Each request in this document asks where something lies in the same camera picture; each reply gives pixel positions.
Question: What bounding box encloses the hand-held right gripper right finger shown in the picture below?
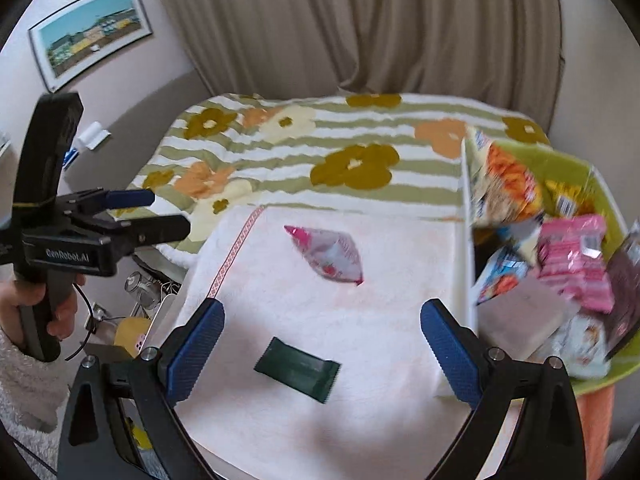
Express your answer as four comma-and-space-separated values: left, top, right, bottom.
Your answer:
420, 298, 587, 480

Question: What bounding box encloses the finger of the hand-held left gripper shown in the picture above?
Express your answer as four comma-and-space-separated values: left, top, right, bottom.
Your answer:
106, 213, 193, 262
59, 187, 157, 217

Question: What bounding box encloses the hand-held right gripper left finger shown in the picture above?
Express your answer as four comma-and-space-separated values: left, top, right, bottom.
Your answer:
57, 299, 227, 480

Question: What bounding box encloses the dark green snack bar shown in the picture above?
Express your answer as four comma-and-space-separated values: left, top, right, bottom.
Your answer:
253, 336, 342, 405

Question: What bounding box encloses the clear pink candy packet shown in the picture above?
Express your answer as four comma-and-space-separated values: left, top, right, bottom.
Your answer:
283, 225, 365, 287

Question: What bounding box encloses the orange and cream snack packet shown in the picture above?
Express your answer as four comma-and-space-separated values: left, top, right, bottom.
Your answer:
465, 127, 546, 228

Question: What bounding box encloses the green plastic bin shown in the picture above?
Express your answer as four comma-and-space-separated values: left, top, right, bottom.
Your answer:
457, 127, 640, 401

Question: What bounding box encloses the person's left forearm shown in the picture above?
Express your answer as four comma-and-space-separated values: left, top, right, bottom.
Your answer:
0, 327, 76, 466

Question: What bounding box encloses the person's left hand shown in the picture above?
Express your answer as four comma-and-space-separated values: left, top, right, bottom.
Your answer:
0, 279, 81, 347

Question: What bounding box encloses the clear glass jar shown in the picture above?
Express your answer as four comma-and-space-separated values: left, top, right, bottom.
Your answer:
124, 271, 161, 311

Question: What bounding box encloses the yellow round object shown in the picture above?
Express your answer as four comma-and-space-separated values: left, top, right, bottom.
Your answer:
114, 316, 151, 358

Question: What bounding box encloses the pale pink towel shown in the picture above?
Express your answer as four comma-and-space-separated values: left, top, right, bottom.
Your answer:
175, 205, 506, 480

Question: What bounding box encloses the dull brown box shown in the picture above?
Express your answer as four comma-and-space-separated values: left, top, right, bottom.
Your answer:
477, 276, 576, 361

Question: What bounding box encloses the red and blue snack packet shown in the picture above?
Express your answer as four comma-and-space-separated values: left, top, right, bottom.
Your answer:
472, 247, 533, 306

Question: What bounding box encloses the pale grey snack packet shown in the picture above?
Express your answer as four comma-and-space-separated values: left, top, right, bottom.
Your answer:
542, 310, 613, 378

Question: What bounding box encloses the pink snack packet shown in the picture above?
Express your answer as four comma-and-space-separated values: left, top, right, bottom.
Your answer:
535, 214, 616, 315

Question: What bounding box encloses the orange stool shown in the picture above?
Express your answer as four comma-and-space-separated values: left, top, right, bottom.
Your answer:
575, 385, 617, 480

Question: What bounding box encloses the striped floral blanket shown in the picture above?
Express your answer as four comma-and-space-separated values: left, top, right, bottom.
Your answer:
112, 91, 551, 271

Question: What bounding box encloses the framed building picture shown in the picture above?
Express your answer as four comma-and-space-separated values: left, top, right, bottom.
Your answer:
27, 0, 153, 93

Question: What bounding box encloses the beige curtain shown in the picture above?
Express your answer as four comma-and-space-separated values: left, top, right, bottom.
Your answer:
147, 0, 563, 123

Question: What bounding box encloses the black cable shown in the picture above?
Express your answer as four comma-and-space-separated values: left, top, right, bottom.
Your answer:
64, 284, 97, 362

